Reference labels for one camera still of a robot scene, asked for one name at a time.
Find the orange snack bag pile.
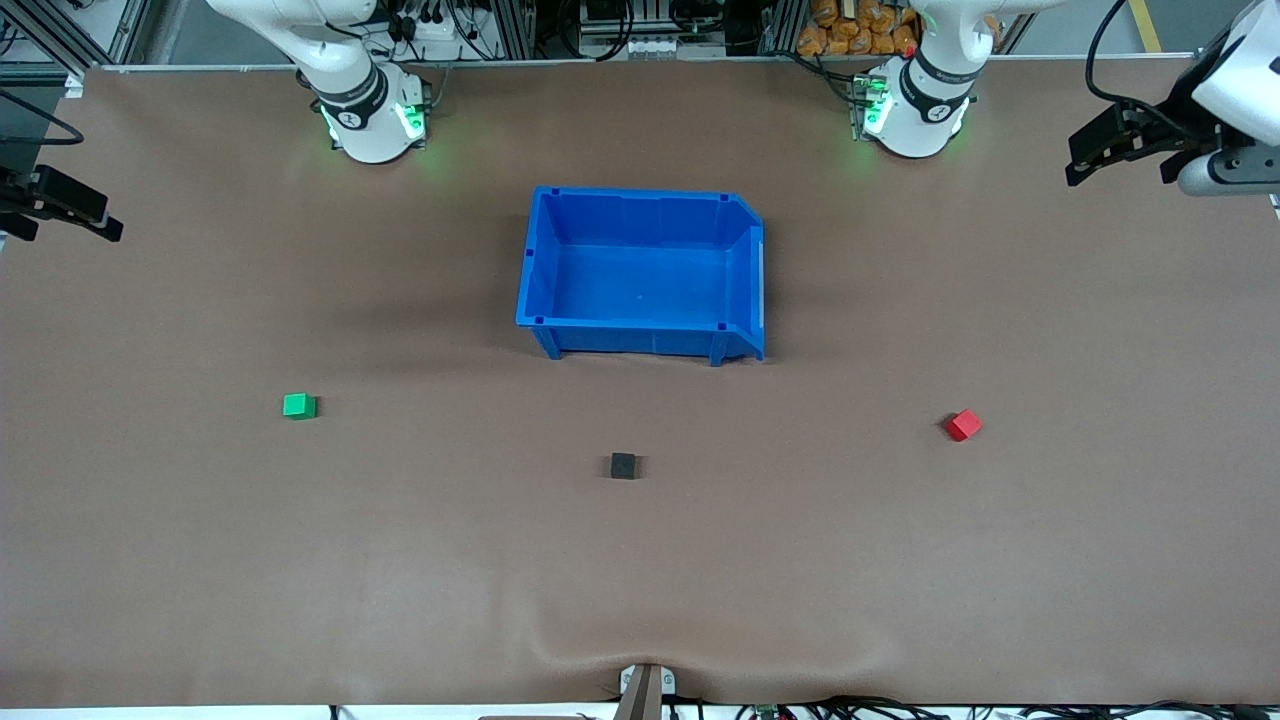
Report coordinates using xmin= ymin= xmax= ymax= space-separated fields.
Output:
xmin=797 ymin=0 xmax=921 ymax=57

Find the white power strip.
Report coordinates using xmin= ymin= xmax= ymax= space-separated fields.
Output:
xmin=385 ymin=0 xmax=467 ymax=47

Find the brown table mat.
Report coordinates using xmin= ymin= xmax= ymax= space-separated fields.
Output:
xmin=0 ymin=58 xmax=1280 ymax=707

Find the blue plastic storage bin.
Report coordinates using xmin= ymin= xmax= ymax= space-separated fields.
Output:
xmin=515 ymin=186 xmax=767 ymax=367

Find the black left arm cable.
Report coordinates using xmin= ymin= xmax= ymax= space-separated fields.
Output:
xmin=1087 ymin=0 xmax=1201 ymax=116

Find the aluminium frame post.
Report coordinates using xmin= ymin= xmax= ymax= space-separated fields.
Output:
xmin=490 ymin=0 xmax=541 ymax=61
xmin=760 ymin=0 xmax=809 ymax=56

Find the silver table edge rail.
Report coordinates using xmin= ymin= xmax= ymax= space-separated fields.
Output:
xmin=85 ymin=52 xmax=1196 ymax=73

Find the black cable bundle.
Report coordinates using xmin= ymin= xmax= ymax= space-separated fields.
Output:
xmin=735 ymin=695 xmax=1280 ymax=720

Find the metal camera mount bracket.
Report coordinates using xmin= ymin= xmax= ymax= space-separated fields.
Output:
xmin=615 ymin=663 xmax=679 ymax=720

